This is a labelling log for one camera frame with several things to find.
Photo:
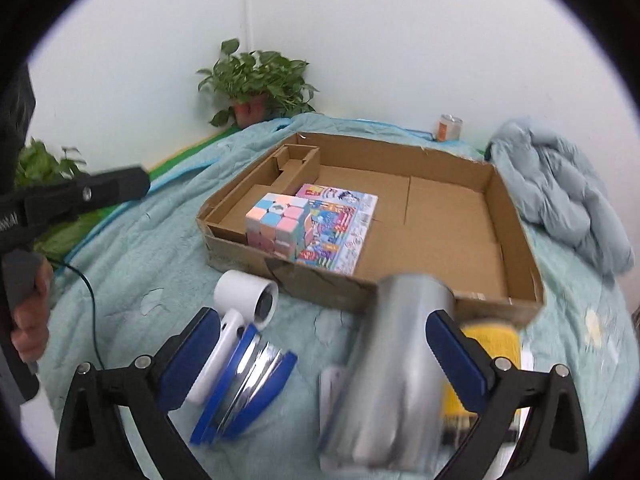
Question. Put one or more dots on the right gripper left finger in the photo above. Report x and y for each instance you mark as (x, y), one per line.
(92, 441)

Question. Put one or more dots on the narrow cardboard insert tray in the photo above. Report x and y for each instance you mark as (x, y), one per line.
(282, 171)

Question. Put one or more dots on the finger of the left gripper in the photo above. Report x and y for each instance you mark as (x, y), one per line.
(114, 187)

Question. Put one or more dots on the large shallow cardboard box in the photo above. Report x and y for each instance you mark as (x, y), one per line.
(437, 213)

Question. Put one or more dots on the large leaf plant left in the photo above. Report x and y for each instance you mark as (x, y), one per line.
(64, 225)

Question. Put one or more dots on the yellow label clear jar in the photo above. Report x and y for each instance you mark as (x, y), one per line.
(497, 338)

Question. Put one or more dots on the white plastic device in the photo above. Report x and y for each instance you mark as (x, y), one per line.
(331, 381)

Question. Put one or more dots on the person's left hand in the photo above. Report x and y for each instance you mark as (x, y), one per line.
(31, 333)

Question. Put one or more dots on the pastel rubik's cube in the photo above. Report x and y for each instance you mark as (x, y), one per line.
(280, 225)

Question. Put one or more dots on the blue metal stapler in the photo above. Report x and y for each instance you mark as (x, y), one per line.
(253, 377)

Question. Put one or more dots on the silver metal canister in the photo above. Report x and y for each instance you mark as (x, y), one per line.
(388, 411)

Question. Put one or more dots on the colourful board game box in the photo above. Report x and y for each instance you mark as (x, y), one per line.
(340, 223)

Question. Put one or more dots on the green mat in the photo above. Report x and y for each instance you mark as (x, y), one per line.
(172, 161)

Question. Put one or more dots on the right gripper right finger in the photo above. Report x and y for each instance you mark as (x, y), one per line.
(553, 443)

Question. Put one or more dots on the corner potted green plant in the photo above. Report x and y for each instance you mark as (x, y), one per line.
(258, 85)

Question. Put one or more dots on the crumpled light blue duvet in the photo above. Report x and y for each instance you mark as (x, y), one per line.
(553, 185)

